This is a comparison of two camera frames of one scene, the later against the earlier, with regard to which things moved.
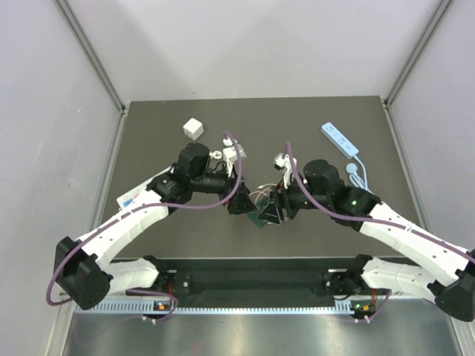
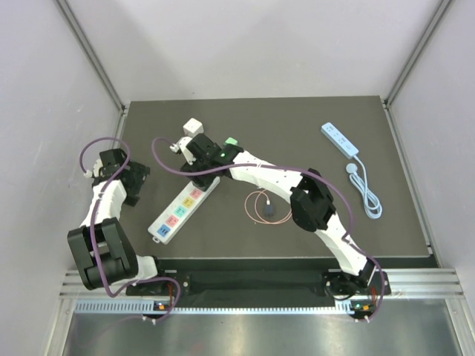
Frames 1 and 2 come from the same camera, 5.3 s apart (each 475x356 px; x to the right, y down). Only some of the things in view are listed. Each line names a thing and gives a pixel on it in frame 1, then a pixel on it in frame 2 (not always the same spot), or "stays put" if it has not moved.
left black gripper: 241,202 → 139,173
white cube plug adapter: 193,128 stays put
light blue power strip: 346,147 stays put
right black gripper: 283,200 → 202,182
